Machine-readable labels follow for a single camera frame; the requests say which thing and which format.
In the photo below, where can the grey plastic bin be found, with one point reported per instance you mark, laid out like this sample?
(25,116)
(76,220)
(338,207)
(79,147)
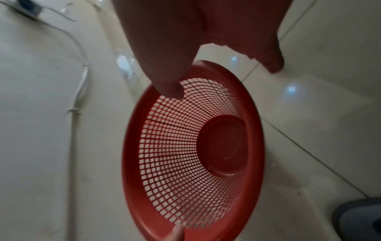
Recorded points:
(358,220)

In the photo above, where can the person's right hand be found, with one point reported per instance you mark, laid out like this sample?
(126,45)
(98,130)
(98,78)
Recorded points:
(184,28)

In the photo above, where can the red plastic strainer basket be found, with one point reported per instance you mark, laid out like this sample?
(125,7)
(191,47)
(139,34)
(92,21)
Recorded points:
(193,150)

